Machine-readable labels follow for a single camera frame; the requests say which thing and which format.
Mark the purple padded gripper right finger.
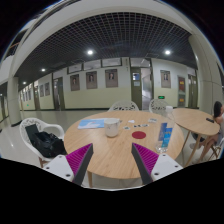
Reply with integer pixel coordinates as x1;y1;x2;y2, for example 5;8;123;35
130;142;184;186

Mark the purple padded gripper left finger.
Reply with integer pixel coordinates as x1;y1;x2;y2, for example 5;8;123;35
42;142;94;187

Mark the clear plastic water bottle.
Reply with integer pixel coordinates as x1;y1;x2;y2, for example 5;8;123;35
155;106;175;153

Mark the red round coaster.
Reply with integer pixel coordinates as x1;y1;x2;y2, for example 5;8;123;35
132;131;146;139

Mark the small sticker strip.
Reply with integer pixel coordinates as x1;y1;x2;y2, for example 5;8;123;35
133;124;149;128

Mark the black bag on chair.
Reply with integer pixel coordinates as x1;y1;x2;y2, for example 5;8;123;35
25;124;66;158

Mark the blue paper booklet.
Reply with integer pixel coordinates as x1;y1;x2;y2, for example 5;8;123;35
78;119;104;129

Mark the round wooden table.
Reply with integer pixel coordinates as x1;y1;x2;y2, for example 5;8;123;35
63;110;185;188
171;107;221;168

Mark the white ceramic mug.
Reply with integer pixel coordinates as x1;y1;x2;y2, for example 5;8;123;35
104;118;121;137

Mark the white lattice chair right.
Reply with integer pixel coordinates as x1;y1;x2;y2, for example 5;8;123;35
149;99;168;115

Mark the white lattice chair behind table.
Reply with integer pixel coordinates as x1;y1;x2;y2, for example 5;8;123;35
109;100;139;111

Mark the seated person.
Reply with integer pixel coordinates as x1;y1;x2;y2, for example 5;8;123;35
189;101;224;164

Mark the white plastic chair left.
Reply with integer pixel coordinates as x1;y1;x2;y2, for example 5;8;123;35
19;118;64;167

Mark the black phone on table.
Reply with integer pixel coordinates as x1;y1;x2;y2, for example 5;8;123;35
206;118;214;123

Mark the framed portrait far right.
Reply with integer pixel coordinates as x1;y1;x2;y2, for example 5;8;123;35
160;70;171;88

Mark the framed portrait right of centre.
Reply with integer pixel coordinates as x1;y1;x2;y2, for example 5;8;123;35
105;69;118;88

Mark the framed portrait on wall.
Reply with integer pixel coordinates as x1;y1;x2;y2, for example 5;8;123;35
70;74;80;91

